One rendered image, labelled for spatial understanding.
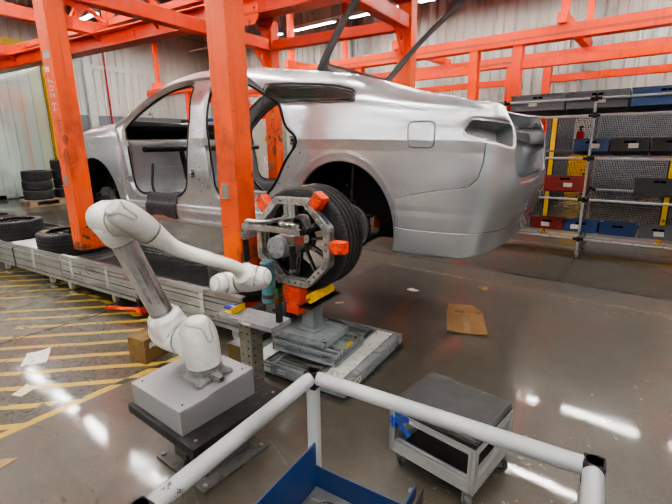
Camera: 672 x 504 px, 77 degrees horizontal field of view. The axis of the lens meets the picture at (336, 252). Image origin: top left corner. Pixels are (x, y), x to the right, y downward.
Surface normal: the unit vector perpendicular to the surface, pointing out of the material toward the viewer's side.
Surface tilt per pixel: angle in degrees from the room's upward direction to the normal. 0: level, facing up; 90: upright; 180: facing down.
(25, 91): 90
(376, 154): 90
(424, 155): 90
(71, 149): 90
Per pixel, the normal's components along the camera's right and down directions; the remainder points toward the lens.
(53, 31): 0.85, 0.12
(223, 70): -0.52, 0.22
